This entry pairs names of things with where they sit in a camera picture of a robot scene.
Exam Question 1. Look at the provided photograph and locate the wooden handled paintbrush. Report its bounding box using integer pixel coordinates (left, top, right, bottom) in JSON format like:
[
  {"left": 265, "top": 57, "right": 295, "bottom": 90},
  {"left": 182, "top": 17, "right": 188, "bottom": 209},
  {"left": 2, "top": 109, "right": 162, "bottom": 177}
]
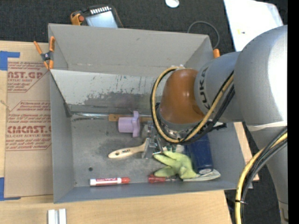
[{"left": 107, "top": 139, "right": 155, "bottom": 160}]

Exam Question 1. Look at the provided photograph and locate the dark blue cylindrical can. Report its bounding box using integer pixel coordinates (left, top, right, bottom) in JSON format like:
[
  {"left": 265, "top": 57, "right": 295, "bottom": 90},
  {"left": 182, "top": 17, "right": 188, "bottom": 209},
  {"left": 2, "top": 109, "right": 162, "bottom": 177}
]
[{"left": 186, "top": 133, "right": 214, "bottom": 175}]

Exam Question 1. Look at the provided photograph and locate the small red tool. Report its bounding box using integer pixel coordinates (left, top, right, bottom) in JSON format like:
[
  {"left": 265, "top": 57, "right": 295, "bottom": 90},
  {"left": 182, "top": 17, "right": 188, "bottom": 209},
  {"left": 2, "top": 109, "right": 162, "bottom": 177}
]
[{"left": 148, "top": 174, "right": 178, "bottom": 184}]

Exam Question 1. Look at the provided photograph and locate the brown wooden flat stick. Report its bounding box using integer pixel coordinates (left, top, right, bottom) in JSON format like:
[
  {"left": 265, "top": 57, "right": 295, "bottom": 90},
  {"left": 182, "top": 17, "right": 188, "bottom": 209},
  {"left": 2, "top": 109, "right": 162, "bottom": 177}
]
[{"left": 108, "top": 113, "right": 153, "bottom": 123}]

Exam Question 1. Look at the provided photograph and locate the red and white marker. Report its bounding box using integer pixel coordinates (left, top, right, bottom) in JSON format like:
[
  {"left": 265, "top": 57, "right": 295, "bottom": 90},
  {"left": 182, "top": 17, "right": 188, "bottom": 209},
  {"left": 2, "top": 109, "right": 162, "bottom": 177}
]
[{"left": 89, "top": 176, "right": 131, "bottom": 187}]

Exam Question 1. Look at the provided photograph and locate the grey metal bin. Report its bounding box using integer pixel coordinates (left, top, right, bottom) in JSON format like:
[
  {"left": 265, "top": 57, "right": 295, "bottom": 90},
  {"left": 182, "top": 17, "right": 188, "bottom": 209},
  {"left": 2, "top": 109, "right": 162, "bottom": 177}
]
[{"left": 48, "top": 23, "right": 246, "bottom": 204}]

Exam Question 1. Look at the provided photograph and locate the white cloth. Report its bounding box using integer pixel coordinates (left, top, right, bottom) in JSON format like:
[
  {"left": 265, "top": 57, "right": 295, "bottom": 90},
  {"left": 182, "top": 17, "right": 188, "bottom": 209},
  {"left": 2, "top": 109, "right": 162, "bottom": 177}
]
[{"left": 183, "top": 168, "right": 221, "bottom": 182}]

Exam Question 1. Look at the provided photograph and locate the brown cardboard board, red print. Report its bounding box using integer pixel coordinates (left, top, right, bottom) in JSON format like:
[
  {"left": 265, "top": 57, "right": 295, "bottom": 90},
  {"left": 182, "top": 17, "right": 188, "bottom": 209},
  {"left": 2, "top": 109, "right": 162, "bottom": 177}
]
[{"left": 0, "top": 40, "right": 55, "bottom": 198}]

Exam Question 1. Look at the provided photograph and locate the light green soft toy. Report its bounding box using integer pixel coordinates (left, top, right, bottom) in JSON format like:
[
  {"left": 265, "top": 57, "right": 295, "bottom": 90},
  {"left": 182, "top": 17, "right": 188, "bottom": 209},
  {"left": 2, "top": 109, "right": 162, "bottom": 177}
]
[{"left": 153, "top": 150, "right": 197, "bottom": 180}]

